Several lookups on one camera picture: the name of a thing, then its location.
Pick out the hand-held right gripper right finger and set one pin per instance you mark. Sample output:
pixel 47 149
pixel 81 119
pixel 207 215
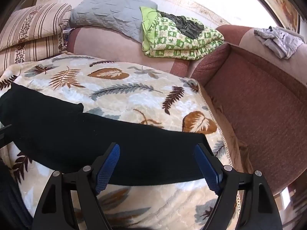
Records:
pixel 207 170

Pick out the grey quilted blanket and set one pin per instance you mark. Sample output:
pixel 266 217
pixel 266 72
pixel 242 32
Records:
pixel 108 12

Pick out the dark ribbed cloth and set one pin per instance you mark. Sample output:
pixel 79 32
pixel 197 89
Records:
pixel 12 201

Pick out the dark olive garment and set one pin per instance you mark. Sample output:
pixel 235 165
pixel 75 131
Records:
pixel 184 24

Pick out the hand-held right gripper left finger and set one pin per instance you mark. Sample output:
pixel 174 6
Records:
pixel 108 167

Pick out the floral framed wall picture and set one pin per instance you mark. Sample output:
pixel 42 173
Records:
pixel 285 7

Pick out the light grey garment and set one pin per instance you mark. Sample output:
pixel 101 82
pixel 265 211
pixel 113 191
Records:
pixel 278 39

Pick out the pink and red sofa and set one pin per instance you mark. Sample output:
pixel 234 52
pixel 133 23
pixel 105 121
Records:
pixel 251 100

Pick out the leaf print plush blanket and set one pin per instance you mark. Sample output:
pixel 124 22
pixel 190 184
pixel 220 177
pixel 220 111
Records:
pixel 120 93

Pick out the black pants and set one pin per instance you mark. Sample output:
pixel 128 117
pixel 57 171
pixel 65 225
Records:
pixel 96 143

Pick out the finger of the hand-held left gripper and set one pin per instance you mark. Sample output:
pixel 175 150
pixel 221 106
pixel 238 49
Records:
pixel 3 136

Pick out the green patterned folded blanket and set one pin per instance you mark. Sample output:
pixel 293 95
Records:
pixel 172 45

